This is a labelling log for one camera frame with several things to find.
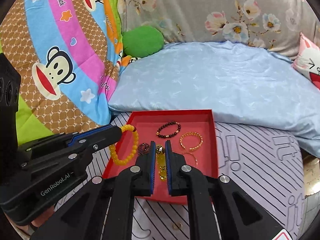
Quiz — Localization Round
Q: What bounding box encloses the cartoon monkey blanket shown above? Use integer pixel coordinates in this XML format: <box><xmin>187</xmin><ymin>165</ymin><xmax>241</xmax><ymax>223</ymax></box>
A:
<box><xmin>0</xmin><ymin>0</ymin><xmax>125</xmax><ymax>150</ymax></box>

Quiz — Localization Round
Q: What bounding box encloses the opaque yellow bead bracelet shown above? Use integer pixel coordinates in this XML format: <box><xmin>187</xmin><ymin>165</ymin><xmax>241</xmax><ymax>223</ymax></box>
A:
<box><xmin>109</xmin><ymin>124</ymin><xmax>139</xmax><ymax>165</ymax></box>

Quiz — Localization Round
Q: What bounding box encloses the translucent yellow bead bracelet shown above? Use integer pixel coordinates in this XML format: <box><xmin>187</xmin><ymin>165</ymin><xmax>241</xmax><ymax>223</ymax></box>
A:
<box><xmin>155</xmin><ymin>144</ymin><xmax>168</xmax><ymax>182</ymax></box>

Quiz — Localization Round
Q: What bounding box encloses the gold chain cuff bangle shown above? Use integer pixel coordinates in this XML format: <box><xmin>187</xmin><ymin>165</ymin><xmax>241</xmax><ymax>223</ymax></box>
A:
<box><xmin>179</xmin><ymin>132</ymin><xmax>203</xmax><ymax>152</ymax></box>

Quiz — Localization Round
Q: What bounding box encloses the light blue pillow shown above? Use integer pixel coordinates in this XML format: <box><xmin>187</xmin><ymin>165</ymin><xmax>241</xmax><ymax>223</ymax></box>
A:
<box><xmin>108</xmin><ymin>41</ymin><xmax>320</xmax><ymax>158</ymax></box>

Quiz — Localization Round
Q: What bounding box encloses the dark brown bead bracelet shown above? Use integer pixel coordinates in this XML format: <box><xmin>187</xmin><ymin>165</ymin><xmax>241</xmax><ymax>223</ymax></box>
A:
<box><xmin>156</xmin><ymin>121</ymin><xmax>181</xmax><ymax>139</ymax></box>

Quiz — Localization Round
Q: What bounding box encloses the green pillow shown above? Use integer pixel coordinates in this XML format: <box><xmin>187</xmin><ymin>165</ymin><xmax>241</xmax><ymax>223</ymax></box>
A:
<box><xmin>122</xmin><ymin>26</ymin><xmax>165</xmax><ymax>58</ymax></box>

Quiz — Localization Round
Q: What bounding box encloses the red cardboard box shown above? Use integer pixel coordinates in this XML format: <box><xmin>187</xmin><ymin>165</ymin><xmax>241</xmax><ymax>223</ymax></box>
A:
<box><xmin>102</xmin><ymin>109</ymin><xmax>220</xmax><ymax>205</ymax></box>

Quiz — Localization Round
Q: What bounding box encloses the pink cartoon face cushion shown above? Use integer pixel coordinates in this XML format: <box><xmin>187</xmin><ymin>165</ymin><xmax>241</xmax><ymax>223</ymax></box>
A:
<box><xmin>291</xmin><ymin>32</ymin><xmax>320</xmax><ymax>92</ymax></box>

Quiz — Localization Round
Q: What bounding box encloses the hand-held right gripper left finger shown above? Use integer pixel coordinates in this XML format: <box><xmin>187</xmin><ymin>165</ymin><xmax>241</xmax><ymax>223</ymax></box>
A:
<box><xmin>30</xmin><ymin>141</ymin><xmax>157</xmax><ymax>240</ymax></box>

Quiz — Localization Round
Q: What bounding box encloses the grey floral pillow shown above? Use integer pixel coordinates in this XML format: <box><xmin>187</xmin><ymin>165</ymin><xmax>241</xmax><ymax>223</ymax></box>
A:
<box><xmin>117</xmin><ymin>0</ymin><xmax>315</xmax><ymax>60</ymax></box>

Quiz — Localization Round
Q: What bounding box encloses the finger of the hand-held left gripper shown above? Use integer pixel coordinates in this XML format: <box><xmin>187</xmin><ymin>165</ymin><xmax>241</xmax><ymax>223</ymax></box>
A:
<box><xmin>21</xmin><ymin>149</ymin><xmax>93</xmax><ymax>177</ymax></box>
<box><xmin>17</xmin><ymin>124</ymin><xmax>123</xmax><ymax>155</ymax></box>

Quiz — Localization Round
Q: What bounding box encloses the grey striped bed sheet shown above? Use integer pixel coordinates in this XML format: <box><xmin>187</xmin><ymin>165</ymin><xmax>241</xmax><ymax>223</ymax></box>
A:
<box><xmin>52</xmin><ymin>111</ymin><xmax>310</xmax><ymax>240</ymax></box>

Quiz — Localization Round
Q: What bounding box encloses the thin gold bangle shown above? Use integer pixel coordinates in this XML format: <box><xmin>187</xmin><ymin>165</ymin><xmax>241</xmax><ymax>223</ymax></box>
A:
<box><xmin>183</xmin><ymin>152</ymin><xmax>200</xmax><ymax>166</ymax></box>

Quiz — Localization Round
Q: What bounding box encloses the person's left hand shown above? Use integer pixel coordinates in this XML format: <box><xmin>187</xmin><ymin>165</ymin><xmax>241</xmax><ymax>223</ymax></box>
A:
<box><xmin>32</xmin><ymin>206</ymin><xmax>56</xmax><ymax>231</ymax></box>

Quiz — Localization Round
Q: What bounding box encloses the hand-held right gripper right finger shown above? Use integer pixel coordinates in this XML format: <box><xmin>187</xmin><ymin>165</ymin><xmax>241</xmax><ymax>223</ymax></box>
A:
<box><xmin>165</xmin><ymin>140</ymin><xmax>288</xmax><ymax>240</ymax></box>

